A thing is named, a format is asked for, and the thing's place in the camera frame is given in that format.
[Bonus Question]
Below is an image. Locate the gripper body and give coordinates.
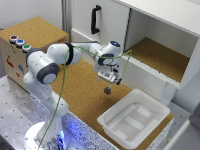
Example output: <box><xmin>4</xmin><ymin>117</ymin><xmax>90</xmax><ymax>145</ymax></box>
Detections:
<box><xmin>94</xmin><ymin>61</ymin><xmax>122</xmax><ymax>86</ymax></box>

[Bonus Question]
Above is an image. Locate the purple block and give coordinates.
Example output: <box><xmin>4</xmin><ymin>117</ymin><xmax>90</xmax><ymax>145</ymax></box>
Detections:
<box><xmin>104</xmin><ymin>86</ymin><xmax>112</xmax><ymax>94</ymax></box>

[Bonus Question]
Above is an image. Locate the white sliding door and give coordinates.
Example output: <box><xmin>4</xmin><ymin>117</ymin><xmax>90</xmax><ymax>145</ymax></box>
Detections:
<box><xmin>71</xmin><ymin>0</ymin><xmax>131</xmax><ymax>45</ymax></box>

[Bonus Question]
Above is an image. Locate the white plastic box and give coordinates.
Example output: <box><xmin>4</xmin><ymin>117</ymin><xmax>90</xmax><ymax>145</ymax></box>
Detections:
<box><xmin>96</xmin><ymin>88</ymin><xmax>172</xmax><ymax>150</ymax></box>

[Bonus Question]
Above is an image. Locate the white cabinet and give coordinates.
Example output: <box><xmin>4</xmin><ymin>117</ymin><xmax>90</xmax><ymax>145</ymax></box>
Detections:
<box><xmin>68</xmin><ymin>0</ymin><xmax>200</xmax><ymax>105</ymax></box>

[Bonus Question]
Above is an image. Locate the wooden drawer box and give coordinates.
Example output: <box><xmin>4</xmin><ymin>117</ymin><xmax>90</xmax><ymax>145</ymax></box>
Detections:
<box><xmin>0</xmin><ymin>16</ymin><xmax>71</xmax><ymax>92</ymax></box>

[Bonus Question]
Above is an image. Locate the green button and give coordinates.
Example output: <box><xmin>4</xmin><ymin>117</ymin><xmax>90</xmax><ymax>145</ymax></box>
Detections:
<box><xmin>21</xmin><ymin>43</ymin><xmax>33</xmax><ymax>54</ymax></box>

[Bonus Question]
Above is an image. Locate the blue button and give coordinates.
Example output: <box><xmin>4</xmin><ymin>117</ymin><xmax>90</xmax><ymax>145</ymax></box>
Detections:
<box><xmin>15</xmin><ymin>38</ymin><xmax>26</xmax><ymax>48</ymax></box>

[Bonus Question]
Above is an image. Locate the red button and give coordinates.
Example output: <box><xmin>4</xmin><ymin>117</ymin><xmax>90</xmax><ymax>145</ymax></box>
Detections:
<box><xmin>9</xmin><ymin>34</ymin><xmax>19</xmax><ymax>44</ymax></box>

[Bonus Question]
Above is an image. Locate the green cable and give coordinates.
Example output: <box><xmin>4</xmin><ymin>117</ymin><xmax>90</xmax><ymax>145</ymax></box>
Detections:
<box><xmin>37</xmin><ymin>45</ymin><xmax>133</xmax><ymax>150</ymax></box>

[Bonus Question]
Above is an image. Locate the black door handle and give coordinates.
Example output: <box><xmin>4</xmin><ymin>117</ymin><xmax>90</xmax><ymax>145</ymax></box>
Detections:
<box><xmin>90</xmin><ymin>4</ymin><xmax>102</xmax><ymax>35</ymax></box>

